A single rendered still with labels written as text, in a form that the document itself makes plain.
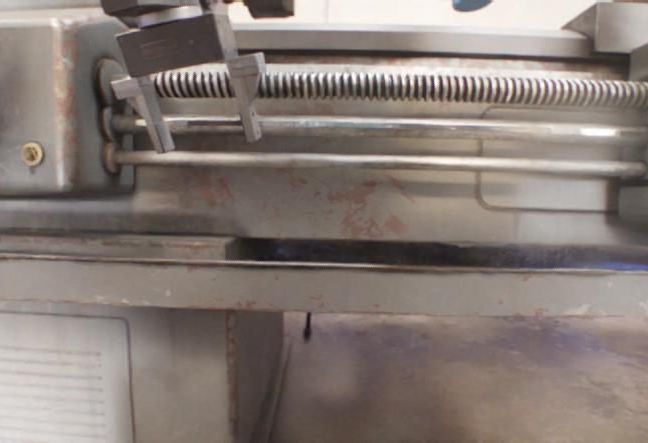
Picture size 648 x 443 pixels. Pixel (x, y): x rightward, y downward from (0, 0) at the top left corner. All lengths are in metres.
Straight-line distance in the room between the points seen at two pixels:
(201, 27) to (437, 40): 0.38
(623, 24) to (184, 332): 0.88
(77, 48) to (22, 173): 0.18
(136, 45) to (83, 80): 0.13
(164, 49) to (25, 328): 0.53
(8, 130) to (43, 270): 0.19
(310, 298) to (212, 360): 0.24
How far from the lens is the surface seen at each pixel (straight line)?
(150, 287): 0.52
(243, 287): 0.47
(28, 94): 0.61
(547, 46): 0.73
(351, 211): 0.62
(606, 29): 0.77
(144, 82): 0.54
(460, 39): 0.68
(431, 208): 0.64
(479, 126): 0.58
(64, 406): 0.80
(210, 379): 0.66
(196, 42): 0.47
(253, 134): 0.47
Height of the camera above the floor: 0.56
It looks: 5 degrees down
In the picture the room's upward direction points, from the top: 1 degrees clockwise
